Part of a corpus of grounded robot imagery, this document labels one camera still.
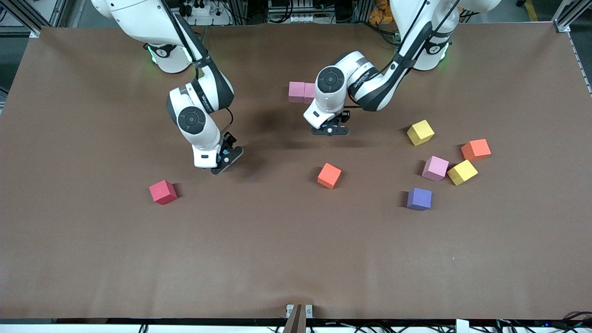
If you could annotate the white power strip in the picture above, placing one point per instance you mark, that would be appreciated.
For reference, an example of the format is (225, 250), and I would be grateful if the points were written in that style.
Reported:
(203, 9)

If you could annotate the brown paper table cover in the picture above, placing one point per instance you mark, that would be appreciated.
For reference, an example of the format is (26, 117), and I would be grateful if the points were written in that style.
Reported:
(296, 259)

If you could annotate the aluminium frame profile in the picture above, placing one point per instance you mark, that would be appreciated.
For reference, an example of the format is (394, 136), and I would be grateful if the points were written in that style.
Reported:
(566, 21)
(18, 14)

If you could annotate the yellow foam cube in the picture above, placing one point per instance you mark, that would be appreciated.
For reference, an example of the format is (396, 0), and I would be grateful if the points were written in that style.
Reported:
(420, 132)
(461, 172)

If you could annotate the orange foam cube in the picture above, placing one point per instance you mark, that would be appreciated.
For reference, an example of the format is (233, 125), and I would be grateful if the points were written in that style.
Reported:
(475, 149)
(329, 175)

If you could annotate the metal mounting bracket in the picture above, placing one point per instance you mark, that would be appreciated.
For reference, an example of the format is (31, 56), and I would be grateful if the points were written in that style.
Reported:
(309, 311)

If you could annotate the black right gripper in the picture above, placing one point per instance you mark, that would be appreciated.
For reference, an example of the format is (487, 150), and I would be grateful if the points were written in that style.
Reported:
(229, 139)

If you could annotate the purple foam cube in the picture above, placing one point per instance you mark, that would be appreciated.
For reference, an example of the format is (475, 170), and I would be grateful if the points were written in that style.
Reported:
(419, 199)

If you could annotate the grey camera pole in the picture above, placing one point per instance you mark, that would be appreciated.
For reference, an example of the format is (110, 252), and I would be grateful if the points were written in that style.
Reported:
(295, 321)

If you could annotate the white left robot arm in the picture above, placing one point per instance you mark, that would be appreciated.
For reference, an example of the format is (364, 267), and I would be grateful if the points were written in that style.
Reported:
(330, 81)

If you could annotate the pink foam cube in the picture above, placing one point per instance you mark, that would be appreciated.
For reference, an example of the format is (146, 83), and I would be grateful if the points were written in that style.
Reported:
(296, 90)
(434, 167)
(309, 90)

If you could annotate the white equipment box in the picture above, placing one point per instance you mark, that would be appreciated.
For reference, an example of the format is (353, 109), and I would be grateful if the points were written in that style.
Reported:
(291, 11)

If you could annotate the red foam cube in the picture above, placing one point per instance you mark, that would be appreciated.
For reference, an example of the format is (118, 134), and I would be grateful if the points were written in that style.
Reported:
(162, 192)

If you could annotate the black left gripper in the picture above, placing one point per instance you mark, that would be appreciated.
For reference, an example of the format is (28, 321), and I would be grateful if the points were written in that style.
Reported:
(343, 116)

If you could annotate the bag of orange objects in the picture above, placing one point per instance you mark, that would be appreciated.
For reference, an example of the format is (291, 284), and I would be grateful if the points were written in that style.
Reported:
(378, 15)

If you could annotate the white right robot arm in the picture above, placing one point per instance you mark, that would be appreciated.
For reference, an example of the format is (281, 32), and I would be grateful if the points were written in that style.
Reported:
(192, 121)

